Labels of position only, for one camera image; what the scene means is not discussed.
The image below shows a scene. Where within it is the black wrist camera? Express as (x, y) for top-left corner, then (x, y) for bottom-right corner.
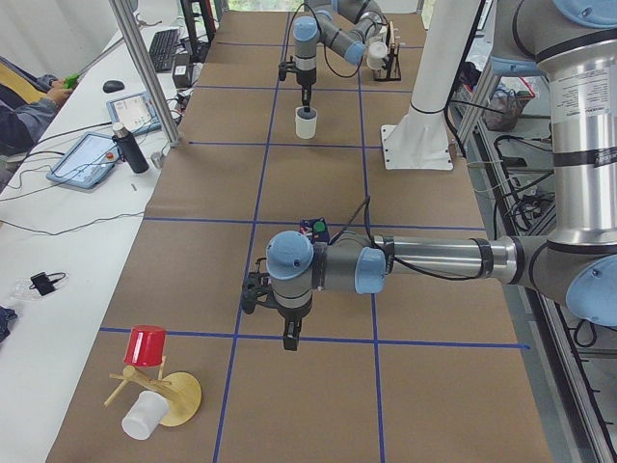
(278, 58), (297, 82)
(240, 258), (276, 314)

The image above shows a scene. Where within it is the white camera stand base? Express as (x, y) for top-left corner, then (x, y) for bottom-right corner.
(382, 0), (483, 171)

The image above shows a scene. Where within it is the person's forearm grey sleeve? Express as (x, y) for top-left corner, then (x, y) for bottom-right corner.
(1, 97), (59, 155)

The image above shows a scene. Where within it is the wooden mug tree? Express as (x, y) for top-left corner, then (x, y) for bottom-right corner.
(103, 357), (202, 427)

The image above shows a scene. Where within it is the white ribbed mug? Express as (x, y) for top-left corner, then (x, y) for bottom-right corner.
(295, 106), (318, 140)

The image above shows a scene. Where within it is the black wire cup rack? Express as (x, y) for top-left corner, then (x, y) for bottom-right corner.
(372, 21), (402, 82)

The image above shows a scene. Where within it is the black keyboard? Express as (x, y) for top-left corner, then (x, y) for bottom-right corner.
(148, 29), (180, 73)

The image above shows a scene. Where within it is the teach pendant tablet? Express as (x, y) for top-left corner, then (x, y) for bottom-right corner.
(106, 92), (161, 136)
(46, 132), (119, 190)

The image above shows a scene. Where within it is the red cup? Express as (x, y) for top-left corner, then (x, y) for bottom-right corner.
(123, 325), (167, 368)

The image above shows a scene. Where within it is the teach pendant tablet near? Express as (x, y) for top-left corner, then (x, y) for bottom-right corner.
(46, 132), (119, 190)

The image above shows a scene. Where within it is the black water bottle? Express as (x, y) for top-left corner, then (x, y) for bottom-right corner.
(112, 122), (148, 174)

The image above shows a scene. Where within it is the teach pendant tablet far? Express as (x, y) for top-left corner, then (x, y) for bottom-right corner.
(106, 92), (161, 136)

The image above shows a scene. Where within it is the white cup on mug tree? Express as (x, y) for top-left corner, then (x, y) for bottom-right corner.
(121, 391), (170, 440)

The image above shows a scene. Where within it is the black power brick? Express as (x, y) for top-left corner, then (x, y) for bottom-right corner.
(173, 63), (193, 89)

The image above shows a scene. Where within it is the black adapter with cable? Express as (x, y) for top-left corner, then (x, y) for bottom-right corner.
(30, 272), (67, 296)

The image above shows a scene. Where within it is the white cup on rack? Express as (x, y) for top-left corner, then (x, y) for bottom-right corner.
(366, 41), (389, 70)

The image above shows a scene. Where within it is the green object in hand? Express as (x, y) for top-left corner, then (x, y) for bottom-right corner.
(64, 73), (80, 90)

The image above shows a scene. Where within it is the aluminium frame post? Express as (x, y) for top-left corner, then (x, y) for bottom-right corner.
(109, 0), (180, 148)

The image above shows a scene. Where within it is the small metal cup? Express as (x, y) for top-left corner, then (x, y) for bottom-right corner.
(150, 151), (165, 170)

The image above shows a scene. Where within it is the person's hand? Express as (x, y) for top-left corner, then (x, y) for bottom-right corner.
(46, 80), (73, 108)

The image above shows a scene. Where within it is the black computer mouse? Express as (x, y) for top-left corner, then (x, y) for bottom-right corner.
(102, 80), (124, 94)

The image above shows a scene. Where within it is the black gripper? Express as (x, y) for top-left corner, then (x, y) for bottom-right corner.
(296, 68), (316, 113)
(279, 309), (308, 351)

